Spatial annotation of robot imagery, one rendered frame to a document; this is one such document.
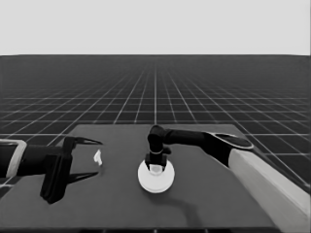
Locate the large thick white disc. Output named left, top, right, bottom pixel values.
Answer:
left=137, top=158, right=176, bottom=194

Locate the small white T-shaped piece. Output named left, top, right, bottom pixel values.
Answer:
left=92, top=149, right=103, bottom=167

